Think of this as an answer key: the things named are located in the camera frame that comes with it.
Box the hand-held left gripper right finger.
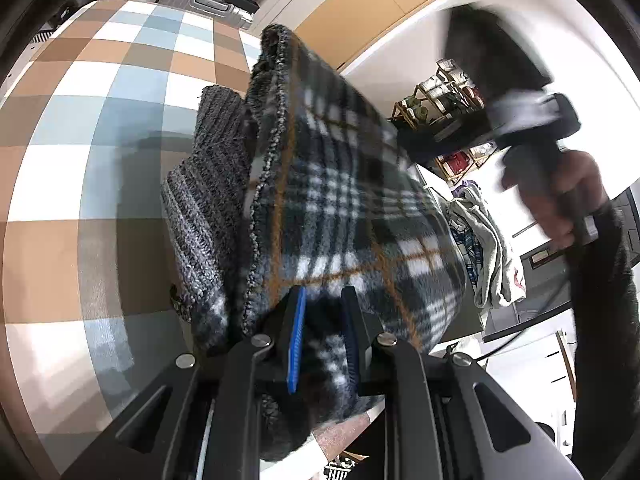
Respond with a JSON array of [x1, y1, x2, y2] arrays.
[[341, 285, 586, 480]]

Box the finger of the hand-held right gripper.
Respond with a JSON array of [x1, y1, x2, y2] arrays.
[[397, 109, 497, 162]]

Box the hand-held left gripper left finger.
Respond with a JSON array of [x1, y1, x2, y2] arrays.
[[60, 285, 307, 480]]

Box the plaid fleece jacket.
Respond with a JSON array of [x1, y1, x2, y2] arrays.
[[160, 22, 468, 463]]

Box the person's right forearm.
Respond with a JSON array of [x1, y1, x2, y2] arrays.
[[565, 205, 640, 480]]

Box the person's right hand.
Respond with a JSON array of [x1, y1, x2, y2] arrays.
[[501, 150, 610, 247]]

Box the wooden shoe rack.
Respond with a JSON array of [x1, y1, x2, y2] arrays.
[[390, 60, 496, 181]]

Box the blue plaid shirt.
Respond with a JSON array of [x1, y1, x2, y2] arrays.
[[450, 220, 482, 281]]

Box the grey hoodie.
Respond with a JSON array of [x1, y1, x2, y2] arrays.
[[447, 182, 526, 308]]

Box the checkered bed sheet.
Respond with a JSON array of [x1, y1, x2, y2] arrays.
[[0, 0, 266, 476]]

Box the silver suitcase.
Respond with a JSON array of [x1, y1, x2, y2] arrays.
[[157, 0, 253, 31]]

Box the black cable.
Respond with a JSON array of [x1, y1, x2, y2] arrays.
[[480, 280, 576, 361]]

